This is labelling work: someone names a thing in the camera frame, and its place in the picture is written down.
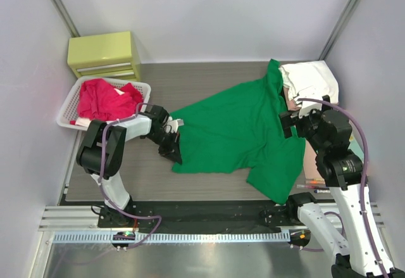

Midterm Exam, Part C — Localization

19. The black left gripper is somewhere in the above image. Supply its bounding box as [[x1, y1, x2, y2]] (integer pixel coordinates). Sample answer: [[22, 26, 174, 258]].
[[145, 129, 182, 164]]

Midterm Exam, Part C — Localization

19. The green t shirt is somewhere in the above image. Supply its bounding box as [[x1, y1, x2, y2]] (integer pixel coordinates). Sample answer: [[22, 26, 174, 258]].
[[171, 60, 306, 204]]

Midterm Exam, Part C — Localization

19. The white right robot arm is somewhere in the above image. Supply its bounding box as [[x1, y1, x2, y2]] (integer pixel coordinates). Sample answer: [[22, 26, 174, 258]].
[[279, 105, 404, 277]]

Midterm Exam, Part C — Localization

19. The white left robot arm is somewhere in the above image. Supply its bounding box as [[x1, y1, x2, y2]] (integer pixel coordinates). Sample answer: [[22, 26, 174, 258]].
[[77, 103, 184, 227]]

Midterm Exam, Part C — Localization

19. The pink folded t shirt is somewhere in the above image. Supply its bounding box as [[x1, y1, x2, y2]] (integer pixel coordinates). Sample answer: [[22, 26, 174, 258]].
[[283, 87, 301, 111]]

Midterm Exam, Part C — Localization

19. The white folded t shirt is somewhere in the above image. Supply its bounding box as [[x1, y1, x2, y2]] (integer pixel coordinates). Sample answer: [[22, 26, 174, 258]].
[[279, 61, 339, 104]]

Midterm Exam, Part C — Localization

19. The pink desk mat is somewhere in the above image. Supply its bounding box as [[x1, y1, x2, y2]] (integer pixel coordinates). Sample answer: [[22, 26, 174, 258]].
[[303, 140, 322, 179]]

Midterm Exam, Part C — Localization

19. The blue marker pen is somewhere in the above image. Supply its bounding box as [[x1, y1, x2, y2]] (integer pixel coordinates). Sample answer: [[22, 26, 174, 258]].
[[296, 184, 329, 190]]

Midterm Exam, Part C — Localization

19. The orange highlighter pen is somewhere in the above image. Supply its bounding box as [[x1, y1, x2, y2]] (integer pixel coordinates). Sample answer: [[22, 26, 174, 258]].
[[305, 180, 325, 186]]

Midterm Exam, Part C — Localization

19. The white marker pen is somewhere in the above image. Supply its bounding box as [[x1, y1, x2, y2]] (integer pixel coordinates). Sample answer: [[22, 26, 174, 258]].
[[314, 189, 330, 194]]

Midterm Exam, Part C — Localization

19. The red t shirt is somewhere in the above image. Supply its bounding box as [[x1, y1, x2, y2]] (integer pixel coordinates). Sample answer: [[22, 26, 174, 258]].
[[70, 79, 144, 125]]

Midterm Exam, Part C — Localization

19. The white plastic laundry basket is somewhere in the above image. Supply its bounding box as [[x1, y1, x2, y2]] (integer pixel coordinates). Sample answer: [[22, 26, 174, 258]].
[[56, 76, 151, 130]]

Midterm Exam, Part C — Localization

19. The yellow green drawer cabinet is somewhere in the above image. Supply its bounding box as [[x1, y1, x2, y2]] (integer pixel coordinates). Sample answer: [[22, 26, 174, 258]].
[[67, 31, 141, 82]]

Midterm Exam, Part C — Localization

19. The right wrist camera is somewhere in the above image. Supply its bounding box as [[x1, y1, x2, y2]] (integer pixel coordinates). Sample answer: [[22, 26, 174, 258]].
[[297, 96, 323, 118]]

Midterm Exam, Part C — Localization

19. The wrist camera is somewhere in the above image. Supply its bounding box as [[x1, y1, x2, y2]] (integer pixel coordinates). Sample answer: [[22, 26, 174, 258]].
[[164, 116, 184, 133], [297, 96, 323, 118]]

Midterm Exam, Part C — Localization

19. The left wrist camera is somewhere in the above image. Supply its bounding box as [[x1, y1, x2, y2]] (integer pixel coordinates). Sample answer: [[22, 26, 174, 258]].
[[164, 116, 184, 133]]

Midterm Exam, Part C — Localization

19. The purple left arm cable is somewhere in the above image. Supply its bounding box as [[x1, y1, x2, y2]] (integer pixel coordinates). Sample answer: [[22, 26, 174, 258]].
[[98, 102, 163, 249]]

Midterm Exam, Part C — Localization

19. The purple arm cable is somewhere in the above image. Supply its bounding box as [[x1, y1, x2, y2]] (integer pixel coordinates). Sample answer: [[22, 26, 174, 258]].
[[296, 98, 392, 278], [98, 102, 163, 249]]

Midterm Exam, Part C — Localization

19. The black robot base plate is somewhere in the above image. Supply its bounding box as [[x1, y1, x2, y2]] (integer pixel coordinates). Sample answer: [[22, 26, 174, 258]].
[[97, 200, 301, 234]]

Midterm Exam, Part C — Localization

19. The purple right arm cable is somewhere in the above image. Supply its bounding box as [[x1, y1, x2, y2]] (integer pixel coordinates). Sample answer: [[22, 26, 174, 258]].
[[296, 98, 392, 278]]

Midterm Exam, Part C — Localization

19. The aluminium slotted rail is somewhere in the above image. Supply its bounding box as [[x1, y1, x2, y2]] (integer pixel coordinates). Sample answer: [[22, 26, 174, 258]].
[[53, 230, 290, 244]]

